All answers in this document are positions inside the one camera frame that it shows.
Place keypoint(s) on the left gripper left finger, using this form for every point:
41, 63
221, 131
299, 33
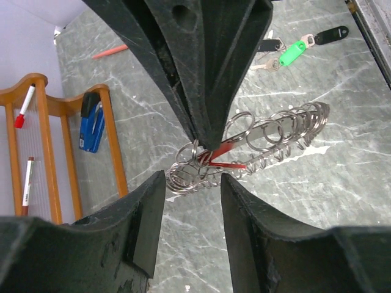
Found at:
111, 250

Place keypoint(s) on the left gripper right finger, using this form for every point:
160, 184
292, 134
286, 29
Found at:
269, 251

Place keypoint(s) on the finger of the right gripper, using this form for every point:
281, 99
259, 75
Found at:
134, 23
206, 49

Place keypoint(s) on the metal disc with keyrings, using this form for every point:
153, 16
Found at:
260, 143

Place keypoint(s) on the red key tag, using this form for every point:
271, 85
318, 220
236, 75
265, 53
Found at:
207, 157

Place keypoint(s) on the orange pencil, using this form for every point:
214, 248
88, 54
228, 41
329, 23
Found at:
110, 51

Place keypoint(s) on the black key tag upper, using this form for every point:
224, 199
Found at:
269, 44

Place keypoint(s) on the green key tag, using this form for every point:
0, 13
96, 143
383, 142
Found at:
288, 55

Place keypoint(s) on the red-capped marker left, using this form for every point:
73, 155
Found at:
27, 186

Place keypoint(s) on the red-capped marker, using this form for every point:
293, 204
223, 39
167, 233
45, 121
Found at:
19, 121
27, 186

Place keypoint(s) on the blue stapler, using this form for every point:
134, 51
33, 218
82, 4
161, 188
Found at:
92, 122

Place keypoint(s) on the wooden three-tier shelf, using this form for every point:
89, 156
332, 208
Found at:
46, 106

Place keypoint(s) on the red-capped marker right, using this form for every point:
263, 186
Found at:
19, 121

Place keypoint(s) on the aluminium mounting rail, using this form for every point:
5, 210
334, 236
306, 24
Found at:
373, 20

